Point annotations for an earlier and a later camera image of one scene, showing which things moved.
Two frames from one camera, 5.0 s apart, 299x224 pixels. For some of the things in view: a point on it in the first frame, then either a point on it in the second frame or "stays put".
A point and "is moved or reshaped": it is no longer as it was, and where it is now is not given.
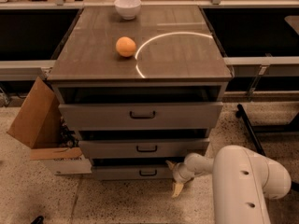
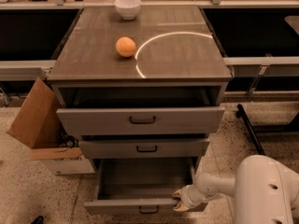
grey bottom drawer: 132,172 is moved or reshaped
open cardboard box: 40,126 stays put
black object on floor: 38,220 stays put
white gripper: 179,173 to 189,197
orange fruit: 125,46 stays put
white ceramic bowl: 128,7 stays put
